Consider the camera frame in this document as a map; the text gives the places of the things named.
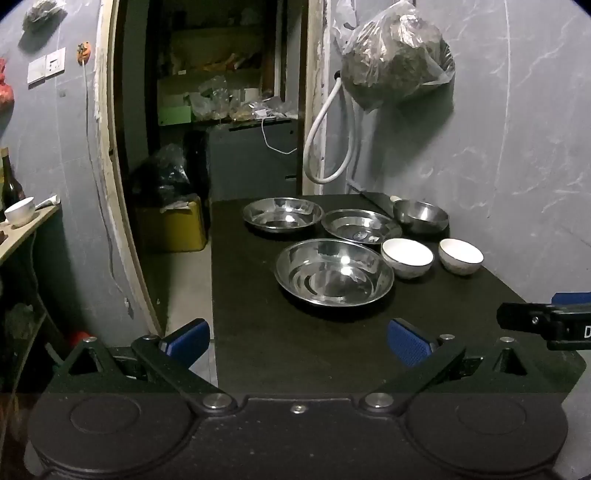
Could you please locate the cluttered storage shelf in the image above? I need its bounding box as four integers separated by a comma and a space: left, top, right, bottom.
154, 23, 297, 126

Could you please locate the yellow box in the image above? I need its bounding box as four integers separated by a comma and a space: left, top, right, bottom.
136, 196, 208, 253

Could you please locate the white looped hose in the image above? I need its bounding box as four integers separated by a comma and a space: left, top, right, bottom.
303, 73, 361, 184

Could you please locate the beige door frame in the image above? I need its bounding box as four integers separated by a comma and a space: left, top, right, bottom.
95, 0, 329, 335

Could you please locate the thin wall cable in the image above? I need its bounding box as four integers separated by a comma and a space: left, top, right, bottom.
82, 60, 135, 320

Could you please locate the dark cabinet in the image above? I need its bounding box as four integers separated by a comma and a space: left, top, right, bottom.
206, 122, 302, 202

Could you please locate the small hanging bag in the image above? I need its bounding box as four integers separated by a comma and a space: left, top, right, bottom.
23, 0, 66, 31

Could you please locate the green box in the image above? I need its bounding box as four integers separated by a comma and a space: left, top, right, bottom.
158, 104, 193, 127

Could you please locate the black plastic bag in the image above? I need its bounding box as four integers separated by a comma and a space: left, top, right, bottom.
131, 143, 193, 209

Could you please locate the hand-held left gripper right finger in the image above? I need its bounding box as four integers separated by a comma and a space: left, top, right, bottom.
360, 318, 566, 413

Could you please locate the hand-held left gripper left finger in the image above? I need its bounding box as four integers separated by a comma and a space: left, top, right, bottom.
44, 318, 236, 414

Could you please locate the white wall switch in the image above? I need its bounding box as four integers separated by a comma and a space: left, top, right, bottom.
27, 47, 66, 86

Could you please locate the stainless steel bowl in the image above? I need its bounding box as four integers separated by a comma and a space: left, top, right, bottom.
393, 199, 450, 236

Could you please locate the hanging clear plastic bag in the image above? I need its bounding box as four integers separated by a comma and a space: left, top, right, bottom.
333, 0, 456, 112

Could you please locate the wooden side counter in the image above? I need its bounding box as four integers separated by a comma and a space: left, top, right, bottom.
0, 203, 62, 265

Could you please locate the small white bowl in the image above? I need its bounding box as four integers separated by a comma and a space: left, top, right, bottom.
4, 196, 37, 229

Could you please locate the white ceramic bowl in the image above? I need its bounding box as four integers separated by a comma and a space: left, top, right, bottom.
381, 237, 435, 280
438, 237, 485, 277

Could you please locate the small red object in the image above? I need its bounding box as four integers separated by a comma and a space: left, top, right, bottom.
69, 330, 96, 352

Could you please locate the red mesh bag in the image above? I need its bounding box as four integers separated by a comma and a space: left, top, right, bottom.
0, 58, 15, 119

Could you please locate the dark glass bottle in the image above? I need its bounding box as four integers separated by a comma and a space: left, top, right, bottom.
0, 148, 25, 223

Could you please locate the thin white cable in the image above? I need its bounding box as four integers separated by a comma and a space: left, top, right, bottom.
258, 111, 299, 156

